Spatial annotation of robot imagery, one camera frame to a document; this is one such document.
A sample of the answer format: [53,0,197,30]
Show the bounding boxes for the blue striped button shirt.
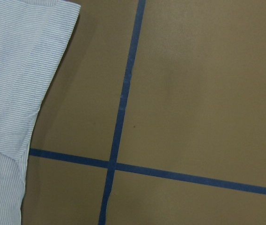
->
[0,0,81,225]

